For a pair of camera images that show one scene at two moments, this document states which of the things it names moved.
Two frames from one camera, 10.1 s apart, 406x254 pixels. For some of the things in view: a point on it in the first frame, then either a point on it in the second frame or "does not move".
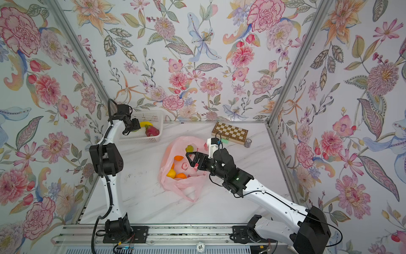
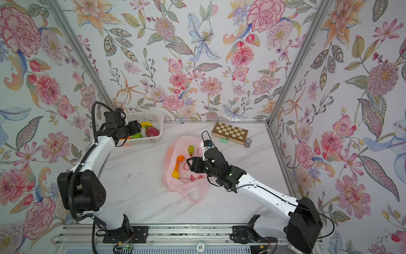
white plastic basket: x=138 y=136 does not move
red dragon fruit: x=150 y=130 does not move
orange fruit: x=182 y=175 to x=181 y=158
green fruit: x=189 y=148 does not move
